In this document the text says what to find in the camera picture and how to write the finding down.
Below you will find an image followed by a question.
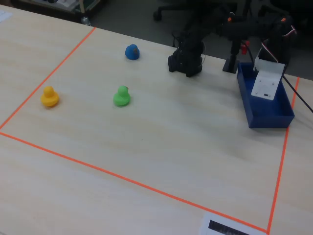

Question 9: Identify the red white servo wire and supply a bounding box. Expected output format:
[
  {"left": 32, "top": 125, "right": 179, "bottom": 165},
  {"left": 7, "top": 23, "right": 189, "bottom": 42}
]
[{"left": 254, "top": 23, "right": 298, "bottom": 67}]

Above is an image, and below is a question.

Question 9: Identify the green rubber duck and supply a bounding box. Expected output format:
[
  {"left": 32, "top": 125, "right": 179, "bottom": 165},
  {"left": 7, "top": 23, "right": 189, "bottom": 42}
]
[{"left": 112, "top": 85, "right": 132, "bottom": 107}]

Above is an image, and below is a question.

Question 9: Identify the blue rubber duck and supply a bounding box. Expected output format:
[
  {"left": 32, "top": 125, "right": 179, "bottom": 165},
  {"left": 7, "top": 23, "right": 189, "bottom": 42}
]
[{"left": 125, "top": 44, "right": 141, "bottom": 61}]

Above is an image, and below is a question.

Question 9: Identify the yellow rubber duck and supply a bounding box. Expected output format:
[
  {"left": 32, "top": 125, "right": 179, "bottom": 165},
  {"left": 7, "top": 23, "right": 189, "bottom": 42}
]
[{"left": 40, "top": 86, "right": 60, "bottom": 108}]

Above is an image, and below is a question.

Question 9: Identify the blue plastic box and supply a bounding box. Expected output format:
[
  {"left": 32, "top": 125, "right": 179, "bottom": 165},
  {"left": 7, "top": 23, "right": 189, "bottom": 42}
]
[{"left": 236, "top": 62, "right": 295, "bottom": 129}]

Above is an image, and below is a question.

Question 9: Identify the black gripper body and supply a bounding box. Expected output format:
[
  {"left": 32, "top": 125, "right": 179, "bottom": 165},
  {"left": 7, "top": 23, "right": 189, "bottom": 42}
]
[{"left": 263, "top": 26, "right": 294, "bottom": 65}]

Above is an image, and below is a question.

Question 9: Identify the black table clamp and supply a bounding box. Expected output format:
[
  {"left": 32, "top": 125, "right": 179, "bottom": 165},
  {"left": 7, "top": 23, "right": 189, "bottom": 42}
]
[{"left": 222, "top": 40, "right": 245, "bottom": 73}]

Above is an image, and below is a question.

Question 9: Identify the white paper with black bar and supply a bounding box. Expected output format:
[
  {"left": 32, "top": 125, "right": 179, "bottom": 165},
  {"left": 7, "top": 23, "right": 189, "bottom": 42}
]
[{"left": 198, "top": 212, "right": 268, "bottom": 235}]

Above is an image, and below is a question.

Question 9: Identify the white gripper camera mount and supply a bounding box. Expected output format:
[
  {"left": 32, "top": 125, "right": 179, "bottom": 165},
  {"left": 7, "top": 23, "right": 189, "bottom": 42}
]
[{"left": 251, "top": 57, "right": 286, "bottom": 101}]

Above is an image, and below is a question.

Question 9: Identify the dark storage cart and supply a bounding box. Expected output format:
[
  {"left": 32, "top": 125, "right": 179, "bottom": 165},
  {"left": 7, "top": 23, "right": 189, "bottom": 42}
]
[{"left": 9, "top": 0, "right": 108, "bottom": 26}]

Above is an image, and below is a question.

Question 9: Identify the long black cable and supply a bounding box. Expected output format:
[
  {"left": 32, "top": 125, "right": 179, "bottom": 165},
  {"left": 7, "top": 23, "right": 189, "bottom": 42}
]
[{"left": 246, "top": 45, "right": 313, "bottom": 111}]

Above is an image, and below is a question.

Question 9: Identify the orange tape strip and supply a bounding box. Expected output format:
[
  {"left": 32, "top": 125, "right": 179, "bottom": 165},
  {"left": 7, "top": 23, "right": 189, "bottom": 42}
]
[
  {"left": 267, "top": 77, "right": 301, "bottom": 235},
  {"left": 0, "top": 26, "right": 97, "bottom": 130},
  {"left": 0, "top": 131, "right": 269, "bottom": 233}
]

